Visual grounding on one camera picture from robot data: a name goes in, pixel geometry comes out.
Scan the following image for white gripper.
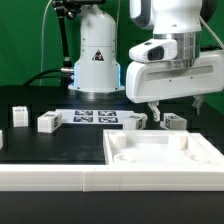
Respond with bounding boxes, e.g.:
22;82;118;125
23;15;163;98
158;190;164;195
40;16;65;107
126;50;224;122

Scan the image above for white square tabletop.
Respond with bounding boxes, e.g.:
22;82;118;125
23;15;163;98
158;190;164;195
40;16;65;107
103;130;224;166

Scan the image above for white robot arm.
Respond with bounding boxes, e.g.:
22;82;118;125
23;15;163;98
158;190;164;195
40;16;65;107
69;0;224;121

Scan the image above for marker sheet with tags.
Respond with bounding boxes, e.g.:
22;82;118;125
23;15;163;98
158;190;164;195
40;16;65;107
57;109;133;124

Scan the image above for white U-shaped fence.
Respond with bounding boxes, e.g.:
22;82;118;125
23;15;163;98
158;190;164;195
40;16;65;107
0;132;224;193

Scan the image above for white block left edge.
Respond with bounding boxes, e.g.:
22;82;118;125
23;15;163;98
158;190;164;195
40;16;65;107
0;130;3;150

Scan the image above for black cables at base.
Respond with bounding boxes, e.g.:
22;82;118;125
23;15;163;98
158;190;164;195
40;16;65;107
22;67;75;87

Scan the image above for black camera stand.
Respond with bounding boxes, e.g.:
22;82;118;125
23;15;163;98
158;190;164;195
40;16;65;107
52;0;107;67

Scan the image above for white cable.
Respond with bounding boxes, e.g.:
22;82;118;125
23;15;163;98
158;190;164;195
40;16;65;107
39;0;54;87

